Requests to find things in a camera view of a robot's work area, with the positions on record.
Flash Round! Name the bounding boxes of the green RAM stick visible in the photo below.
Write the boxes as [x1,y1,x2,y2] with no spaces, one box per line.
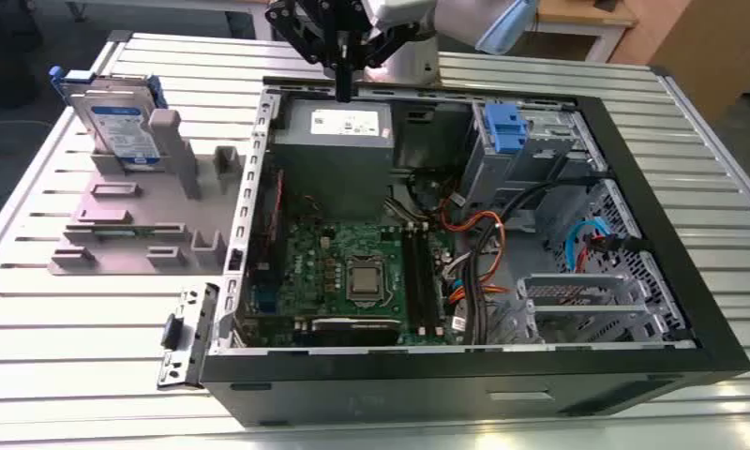
[91,226,156,237]

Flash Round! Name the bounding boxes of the black power wire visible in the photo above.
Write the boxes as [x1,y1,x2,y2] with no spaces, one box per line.
[590,232,652,255]

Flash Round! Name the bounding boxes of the hard disk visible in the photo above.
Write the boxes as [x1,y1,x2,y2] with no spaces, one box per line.
[47,65,167,168]

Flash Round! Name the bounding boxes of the silver metal drive cage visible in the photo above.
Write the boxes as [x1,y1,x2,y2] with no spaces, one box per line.
[460,100,607,226]

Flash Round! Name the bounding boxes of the green motherboard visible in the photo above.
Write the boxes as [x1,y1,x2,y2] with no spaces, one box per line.
[235,219,470,348]

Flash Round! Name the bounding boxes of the thin red wire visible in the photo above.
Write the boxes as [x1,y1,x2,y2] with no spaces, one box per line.
[258,167,287,271]

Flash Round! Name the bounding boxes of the grey parts rack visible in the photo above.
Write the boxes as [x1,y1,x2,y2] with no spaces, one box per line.
[46,110,251,277]

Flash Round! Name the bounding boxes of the silver CPU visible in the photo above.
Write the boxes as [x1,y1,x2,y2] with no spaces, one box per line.
[348,267,382,293]

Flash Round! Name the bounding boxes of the metal card retainer bracket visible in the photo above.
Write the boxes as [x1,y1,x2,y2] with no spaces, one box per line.
[154,280,220,391]

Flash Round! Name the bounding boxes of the blue plastic drive latch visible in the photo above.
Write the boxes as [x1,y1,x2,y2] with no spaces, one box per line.
[483,101,530,154]

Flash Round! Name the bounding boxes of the CPU socket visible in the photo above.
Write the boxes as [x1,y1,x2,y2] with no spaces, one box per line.
[340,254,390,308]

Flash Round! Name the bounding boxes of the black graphics card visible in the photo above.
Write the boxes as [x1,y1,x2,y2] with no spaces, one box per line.
[292,316,404,348]

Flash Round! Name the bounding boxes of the black chair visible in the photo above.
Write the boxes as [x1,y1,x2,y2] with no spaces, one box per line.
[0,0,45,112]

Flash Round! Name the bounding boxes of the yellow and black wires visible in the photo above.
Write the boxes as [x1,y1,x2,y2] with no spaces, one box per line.
[383,195,430,222]

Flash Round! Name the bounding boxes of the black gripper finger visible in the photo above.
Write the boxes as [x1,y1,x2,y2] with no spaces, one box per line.
[263,0,346,103]
[344,26,415,103]

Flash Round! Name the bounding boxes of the black open PC case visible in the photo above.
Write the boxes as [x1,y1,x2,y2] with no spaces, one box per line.
[198,74,750,428]

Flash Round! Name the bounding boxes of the grey power supply unit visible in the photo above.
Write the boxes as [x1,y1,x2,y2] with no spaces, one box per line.
[266,97,395,225]

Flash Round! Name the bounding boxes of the blue wire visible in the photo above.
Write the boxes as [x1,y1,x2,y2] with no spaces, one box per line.
[560,218,607,273]

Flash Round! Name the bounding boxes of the orange wire bundle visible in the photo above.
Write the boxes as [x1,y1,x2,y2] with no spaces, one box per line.
[440,210,512,310]

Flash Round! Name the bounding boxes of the brown wooden cabinet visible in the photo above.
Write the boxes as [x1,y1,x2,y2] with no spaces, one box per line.
[608,0,750,123]

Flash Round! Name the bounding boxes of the blue floor cable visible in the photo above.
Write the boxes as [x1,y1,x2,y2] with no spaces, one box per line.
[0,119,57,142]

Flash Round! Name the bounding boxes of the black wire bundle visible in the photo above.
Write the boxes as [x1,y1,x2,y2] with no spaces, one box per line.
[458,175,608,346]

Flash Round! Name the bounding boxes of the black RAM slot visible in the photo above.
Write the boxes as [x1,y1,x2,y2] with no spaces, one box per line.
[418,223,447,337]
[402,223,431,337]

